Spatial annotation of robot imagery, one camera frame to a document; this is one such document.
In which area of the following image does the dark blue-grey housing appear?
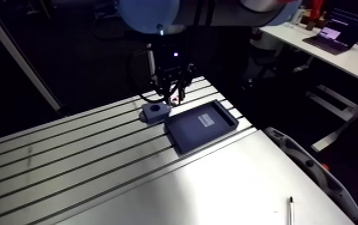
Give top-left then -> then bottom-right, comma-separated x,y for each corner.
140,102 -> 172,125

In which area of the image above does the black cable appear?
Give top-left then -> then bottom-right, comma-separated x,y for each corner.
127,49 -> 167,103

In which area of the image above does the pen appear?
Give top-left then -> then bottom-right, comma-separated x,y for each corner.
288,196 -> 295,225

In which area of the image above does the white desk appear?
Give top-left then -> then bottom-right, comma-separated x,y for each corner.
259,22 -> 358,153

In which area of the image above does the dark blue-grey tray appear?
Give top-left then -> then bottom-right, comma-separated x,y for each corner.
164,99 -> 239,155

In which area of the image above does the laptop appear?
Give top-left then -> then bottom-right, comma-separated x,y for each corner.
302,20 -> 358,56

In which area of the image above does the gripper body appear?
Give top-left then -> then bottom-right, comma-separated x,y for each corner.
152,62 -> 196,104

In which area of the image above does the pale slanted post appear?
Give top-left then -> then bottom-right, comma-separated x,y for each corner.
0,0 -> 65,114

